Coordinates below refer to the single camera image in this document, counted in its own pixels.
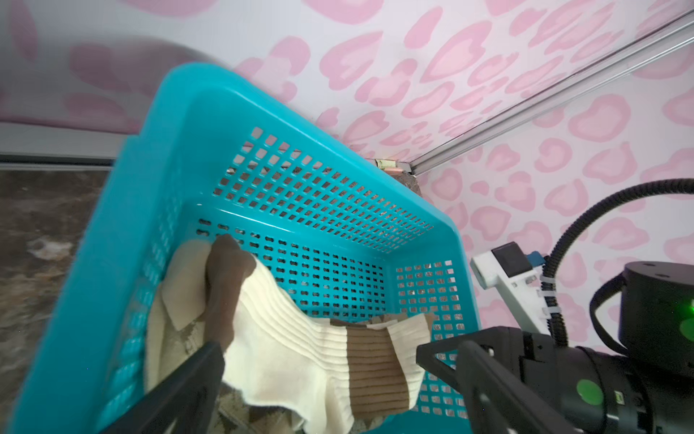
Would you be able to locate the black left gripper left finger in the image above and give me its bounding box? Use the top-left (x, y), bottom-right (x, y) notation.
top-left (103, 342), bottom-right (225, 433)

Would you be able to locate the teal plastic mesh basket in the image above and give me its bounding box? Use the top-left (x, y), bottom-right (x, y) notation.
top-left (8, 63), bottom-right (480, 433)

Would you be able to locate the brown cream striped sock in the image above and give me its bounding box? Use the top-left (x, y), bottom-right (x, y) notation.
top-left (144, 240), bottom-right (211, 392)
top-left (204, 235), bottom-right (433, 433)

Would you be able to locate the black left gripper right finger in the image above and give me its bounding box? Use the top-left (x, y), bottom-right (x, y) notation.
top-left (462, 340), bottom-right (583, 433)

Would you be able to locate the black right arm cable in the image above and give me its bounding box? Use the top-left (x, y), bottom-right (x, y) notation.
top-left (540, 178), bottom-right (694, 348)

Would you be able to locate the beige green argyle sock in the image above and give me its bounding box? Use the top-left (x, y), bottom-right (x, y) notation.
top-left (208, 384), bottom-right (304, 434)

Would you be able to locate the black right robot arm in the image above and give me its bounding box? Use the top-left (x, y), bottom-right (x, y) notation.
top-left (417, 261), bottom-right (693, 433)

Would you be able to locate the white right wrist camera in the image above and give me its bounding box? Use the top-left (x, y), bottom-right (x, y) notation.
top-left (470, 242), bottom-right (550, 335)

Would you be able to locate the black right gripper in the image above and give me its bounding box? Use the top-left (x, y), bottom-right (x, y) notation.
top-left (416, 327), bottom-right (678, 433)

